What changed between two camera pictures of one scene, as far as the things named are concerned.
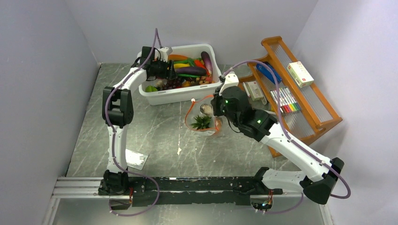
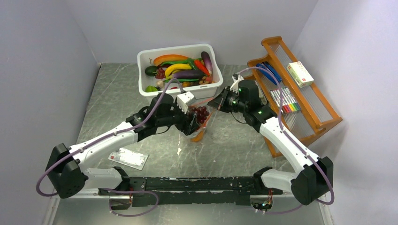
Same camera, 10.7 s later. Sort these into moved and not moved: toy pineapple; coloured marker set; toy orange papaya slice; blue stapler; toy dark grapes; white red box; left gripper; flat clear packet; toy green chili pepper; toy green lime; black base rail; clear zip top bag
Moved: clear zip top bag; toy pineapple; left gripper; toy dark grapes
Not moved: toy orange papaya slice; flat clear packet; toy green lime; black base rail; blue stapler; coloured marker set; white red box; toy green chili pepper
